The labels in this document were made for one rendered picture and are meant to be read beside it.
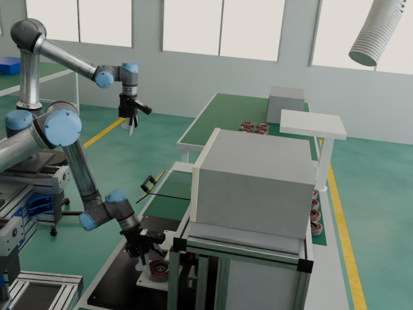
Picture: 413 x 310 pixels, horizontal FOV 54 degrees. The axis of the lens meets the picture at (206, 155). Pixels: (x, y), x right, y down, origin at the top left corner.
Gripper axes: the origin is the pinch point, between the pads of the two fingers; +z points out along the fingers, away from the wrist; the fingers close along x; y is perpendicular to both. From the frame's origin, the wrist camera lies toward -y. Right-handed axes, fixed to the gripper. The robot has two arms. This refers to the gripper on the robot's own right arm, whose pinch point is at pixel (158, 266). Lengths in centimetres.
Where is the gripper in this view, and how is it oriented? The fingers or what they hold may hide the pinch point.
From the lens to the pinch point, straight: 168.6
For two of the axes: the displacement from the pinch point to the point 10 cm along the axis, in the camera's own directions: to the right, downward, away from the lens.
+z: 4.2, 8.8, 2.1
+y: -8.7, 3.2, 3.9
